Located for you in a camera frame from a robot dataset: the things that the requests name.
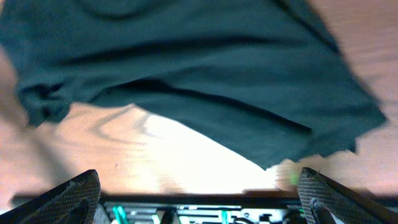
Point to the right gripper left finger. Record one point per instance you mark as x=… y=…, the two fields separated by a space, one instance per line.
x=74 y=201

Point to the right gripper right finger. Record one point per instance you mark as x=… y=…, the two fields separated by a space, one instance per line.
x=323 y=198

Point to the black polo shirt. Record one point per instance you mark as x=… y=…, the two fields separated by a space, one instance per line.
x=263 y=78

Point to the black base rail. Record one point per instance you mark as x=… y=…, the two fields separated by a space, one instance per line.
x=252 y=207

